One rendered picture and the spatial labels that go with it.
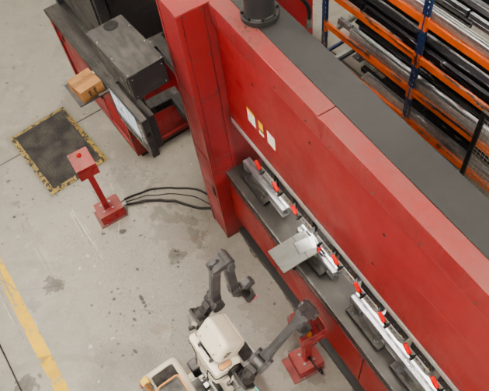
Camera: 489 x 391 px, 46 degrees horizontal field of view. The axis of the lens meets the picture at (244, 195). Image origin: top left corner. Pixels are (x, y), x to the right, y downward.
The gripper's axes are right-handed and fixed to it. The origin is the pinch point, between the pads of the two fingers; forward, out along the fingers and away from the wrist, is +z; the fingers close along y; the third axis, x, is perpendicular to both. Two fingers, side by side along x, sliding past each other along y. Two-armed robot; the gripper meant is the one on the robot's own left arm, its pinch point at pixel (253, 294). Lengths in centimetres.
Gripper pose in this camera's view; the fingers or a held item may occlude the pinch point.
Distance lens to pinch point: 351.9
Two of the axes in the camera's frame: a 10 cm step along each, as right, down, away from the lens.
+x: -6.8, 7.2, 1.5
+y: -5.8, -6.5, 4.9
